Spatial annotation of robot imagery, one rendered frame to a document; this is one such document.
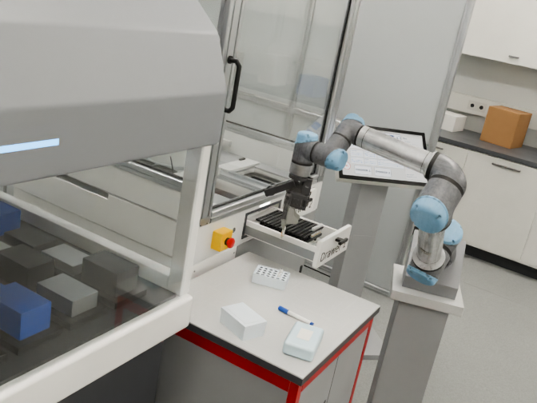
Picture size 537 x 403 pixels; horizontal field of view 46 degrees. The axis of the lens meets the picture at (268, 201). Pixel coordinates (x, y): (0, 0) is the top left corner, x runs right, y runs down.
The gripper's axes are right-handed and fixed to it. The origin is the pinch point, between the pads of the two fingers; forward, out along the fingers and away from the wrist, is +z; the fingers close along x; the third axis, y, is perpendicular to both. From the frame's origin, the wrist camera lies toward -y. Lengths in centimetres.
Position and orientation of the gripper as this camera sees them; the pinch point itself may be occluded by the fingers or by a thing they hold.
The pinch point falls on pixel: (282, 225)
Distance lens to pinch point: 227.3
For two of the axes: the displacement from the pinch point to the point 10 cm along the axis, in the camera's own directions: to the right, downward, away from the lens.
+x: 2.0, -2.8, 9.4
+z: -1.9, 9.3, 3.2
